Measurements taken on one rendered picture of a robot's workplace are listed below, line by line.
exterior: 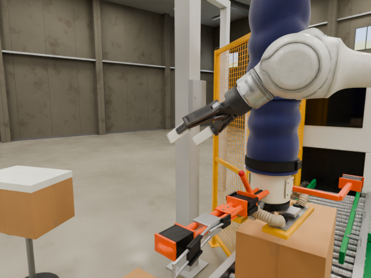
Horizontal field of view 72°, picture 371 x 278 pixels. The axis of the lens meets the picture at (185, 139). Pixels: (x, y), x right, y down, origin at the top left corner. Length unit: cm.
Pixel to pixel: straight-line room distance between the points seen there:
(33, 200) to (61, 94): 1070
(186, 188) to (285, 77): 197
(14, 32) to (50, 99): 279
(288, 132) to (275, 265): 64
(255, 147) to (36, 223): 164
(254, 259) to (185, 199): 111
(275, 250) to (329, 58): 103
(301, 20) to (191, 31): 129
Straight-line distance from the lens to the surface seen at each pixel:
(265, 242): 135
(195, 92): 215
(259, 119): 107
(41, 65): 1261
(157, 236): 72
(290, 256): 134
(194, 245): 68
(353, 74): 51
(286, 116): 107
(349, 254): 227
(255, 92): 63
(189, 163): 224
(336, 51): 49
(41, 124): 1253
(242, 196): 101
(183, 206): 240
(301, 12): 112
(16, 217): 226
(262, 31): 109
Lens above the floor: 159
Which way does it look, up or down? 8 degrees down
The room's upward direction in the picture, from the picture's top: straight up
